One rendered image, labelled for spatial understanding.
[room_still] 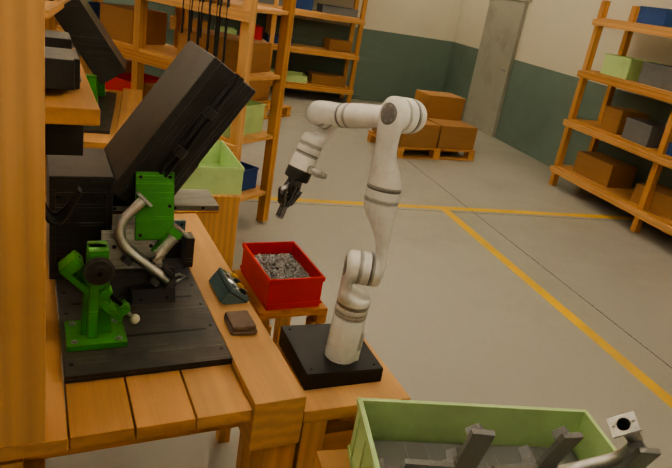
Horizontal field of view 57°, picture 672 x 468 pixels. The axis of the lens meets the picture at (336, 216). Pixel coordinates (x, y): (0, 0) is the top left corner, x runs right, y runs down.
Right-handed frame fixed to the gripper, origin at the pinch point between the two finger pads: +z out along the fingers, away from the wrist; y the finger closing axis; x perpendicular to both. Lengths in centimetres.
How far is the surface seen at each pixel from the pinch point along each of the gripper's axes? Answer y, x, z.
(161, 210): 7.3, -33.4, 15.4
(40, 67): 87, -15, -17
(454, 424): 10, 71, 26
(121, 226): 17.8, -37.1, 22.7
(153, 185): 10.0, -37.6, 9.1
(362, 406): 26, 50, 29
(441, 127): -618, -103, -90
